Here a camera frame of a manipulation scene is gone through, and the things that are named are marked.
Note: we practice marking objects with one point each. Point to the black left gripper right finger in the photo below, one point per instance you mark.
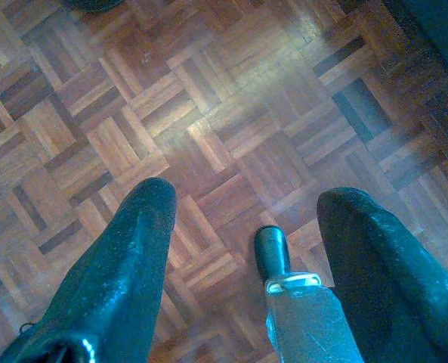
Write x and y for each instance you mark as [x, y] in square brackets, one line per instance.
[390, 287]

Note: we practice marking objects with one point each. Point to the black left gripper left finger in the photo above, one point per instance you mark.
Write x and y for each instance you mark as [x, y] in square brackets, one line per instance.
[114, 272]

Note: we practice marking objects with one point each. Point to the dark furniture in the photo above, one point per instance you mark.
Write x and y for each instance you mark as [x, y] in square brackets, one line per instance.
[439, 34]

